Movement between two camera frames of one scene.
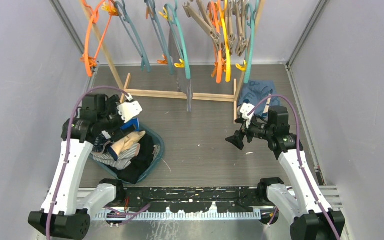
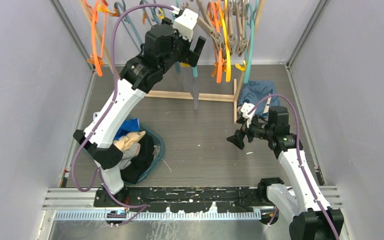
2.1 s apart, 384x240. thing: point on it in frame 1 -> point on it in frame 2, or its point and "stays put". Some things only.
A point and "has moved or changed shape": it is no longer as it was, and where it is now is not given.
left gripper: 116,132 -> 189,56
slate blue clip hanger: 120,8 stays put
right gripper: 237,139 stays put
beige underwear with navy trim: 120,146 stays put
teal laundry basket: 158,146 stays put
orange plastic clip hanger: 90,62 has moved or changed shape
